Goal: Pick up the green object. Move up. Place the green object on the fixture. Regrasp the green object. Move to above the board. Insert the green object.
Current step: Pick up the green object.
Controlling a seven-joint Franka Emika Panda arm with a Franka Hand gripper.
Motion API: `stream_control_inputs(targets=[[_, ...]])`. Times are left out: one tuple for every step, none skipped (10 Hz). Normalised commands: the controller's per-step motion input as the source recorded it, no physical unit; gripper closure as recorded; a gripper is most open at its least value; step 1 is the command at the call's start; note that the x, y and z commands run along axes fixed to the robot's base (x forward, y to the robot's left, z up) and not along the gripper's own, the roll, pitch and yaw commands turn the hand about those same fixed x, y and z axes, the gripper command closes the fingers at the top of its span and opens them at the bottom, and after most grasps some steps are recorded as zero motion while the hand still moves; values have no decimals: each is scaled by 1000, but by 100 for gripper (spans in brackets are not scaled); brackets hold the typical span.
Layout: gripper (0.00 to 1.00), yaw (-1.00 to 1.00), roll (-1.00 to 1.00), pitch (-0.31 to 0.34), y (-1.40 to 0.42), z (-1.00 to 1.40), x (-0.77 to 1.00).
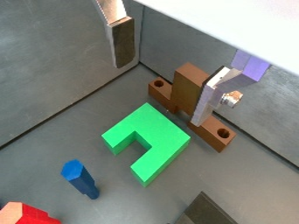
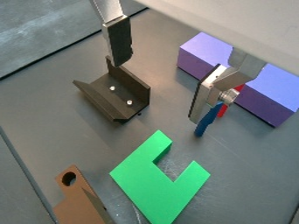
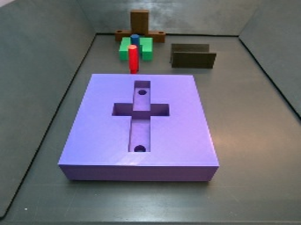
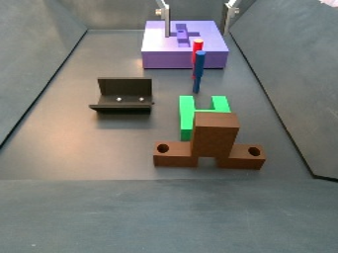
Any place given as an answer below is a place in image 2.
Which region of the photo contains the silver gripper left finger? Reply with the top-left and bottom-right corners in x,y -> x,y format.
90,0 -> 134,67

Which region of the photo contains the brown cross-shaped block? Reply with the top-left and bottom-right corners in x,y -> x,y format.
52,164 -> 116,224

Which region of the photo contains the green U-shaped block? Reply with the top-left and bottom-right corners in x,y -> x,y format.
110,130 -> 211,224

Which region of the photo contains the black metal fixture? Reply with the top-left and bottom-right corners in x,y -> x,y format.
72,57 -> 151,123

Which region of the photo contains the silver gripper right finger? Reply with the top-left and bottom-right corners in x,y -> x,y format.
189,47 -> 267,123

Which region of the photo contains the purple board with cross slot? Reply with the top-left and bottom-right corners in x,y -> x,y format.
178,33 -> 299,127

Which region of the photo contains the blue peg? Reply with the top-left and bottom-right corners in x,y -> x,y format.
194,102 -> 223,137

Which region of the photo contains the red peg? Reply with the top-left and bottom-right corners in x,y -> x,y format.
218,85 -> 245,117

